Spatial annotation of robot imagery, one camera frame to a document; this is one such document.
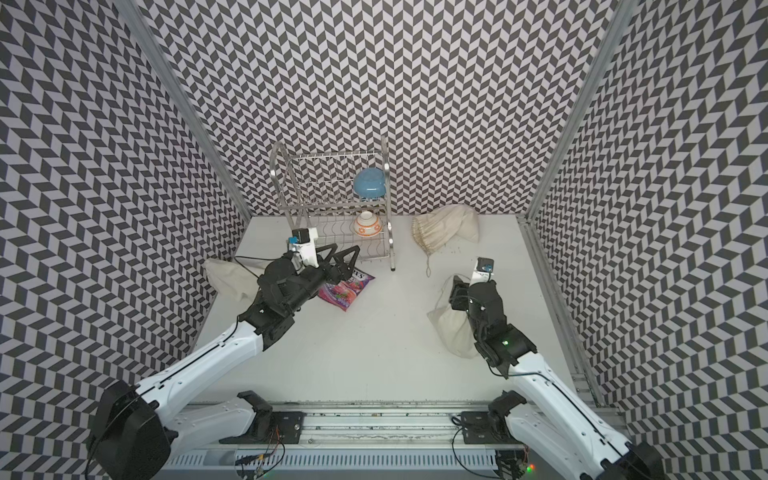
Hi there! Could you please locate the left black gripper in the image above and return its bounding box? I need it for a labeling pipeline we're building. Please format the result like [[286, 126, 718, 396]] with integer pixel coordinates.
[[282, 242, 358, 314]]

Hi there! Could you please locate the beige drawstring bag front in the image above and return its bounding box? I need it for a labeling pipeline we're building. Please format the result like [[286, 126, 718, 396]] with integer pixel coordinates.
[[427, 277, 478, 359]]

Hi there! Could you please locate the beige cloth bag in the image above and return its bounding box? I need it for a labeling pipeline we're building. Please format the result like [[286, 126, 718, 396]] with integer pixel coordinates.
[[411, 204, 480, 277], [203, 259, 264, 302]]

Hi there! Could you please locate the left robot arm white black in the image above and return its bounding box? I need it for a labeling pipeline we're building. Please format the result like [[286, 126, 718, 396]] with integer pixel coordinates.
[[87, 236, 360, 479]]

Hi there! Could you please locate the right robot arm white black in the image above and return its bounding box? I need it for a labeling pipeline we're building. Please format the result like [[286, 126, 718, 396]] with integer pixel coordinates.
[[449, 276, 667, 479]]

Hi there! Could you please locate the pink candy packet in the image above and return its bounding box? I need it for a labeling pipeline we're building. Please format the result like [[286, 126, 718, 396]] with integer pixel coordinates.
[[317, 269, 375, 311]]

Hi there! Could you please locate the white orange bowl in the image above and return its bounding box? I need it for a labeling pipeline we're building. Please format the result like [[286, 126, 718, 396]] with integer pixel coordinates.
[[352, 210, 382, 238]]

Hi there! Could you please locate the blue bowl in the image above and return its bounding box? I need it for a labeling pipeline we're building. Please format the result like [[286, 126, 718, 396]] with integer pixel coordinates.
[[353, 167, 387, 200]]

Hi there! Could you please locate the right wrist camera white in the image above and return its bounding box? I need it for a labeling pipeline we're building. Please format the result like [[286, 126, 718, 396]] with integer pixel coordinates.
[[470, 257, 494, 285]]

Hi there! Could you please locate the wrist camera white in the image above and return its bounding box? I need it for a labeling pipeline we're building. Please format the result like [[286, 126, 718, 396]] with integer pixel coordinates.
[[287, 227, 319, 269], [470, 257, 494, 285]]

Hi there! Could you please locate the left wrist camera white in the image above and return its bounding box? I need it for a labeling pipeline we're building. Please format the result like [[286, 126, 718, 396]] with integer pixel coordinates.
[[287, 227, 319, 269]]

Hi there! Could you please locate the metal wire dish rack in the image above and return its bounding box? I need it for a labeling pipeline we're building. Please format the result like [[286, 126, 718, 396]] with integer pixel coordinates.
[[268, 137, 396, 271]]

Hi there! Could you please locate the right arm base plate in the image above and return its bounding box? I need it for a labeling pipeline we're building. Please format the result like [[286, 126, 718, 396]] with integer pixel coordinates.
[[459, 391, 527, 445]]

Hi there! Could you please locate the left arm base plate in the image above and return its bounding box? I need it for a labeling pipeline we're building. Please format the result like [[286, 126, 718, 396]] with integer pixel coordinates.
[[219, 391, 305, 445]]

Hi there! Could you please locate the aluminium rail frame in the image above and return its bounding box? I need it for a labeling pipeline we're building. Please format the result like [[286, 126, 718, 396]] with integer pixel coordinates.
[[155, 402, 557, 479]]

